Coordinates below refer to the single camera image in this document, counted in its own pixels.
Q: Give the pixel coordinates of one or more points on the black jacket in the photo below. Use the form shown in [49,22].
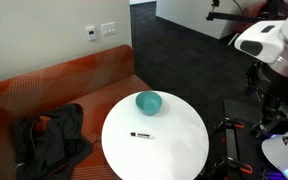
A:
[48,146]

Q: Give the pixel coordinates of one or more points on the orange-handled clamp near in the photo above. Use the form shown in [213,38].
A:
[229,164]

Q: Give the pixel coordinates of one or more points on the orange sofa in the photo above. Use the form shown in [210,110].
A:
[96,82]

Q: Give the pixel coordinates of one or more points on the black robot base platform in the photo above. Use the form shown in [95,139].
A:
[244,140]

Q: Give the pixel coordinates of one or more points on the white light switch plate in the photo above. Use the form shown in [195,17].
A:
[109,28]

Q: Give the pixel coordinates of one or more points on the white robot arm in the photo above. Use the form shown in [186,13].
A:
[267,41]

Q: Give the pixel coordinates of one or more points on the orange-handled clamp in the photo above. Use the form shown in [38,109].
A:
[230,123]
[229,164]

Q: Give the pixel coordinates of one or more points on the white round table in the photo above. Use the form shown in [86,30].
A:
[179,147]

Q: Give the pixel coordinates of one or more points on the orange-handled clamp far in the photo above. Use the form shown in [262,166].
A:
[230,123]

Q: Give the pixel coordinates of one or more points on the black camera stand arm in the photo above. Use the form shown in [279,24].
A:
[271,8]

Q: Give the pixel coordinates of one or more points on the black and white marker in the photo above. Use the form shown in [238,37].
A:
[141,135]

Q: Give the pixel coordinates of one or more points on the white thermostat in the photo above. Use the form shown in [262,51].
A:
[91,32]

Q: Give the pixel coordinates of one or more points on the teal bowl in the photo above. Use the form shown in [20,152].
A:
[148,102]

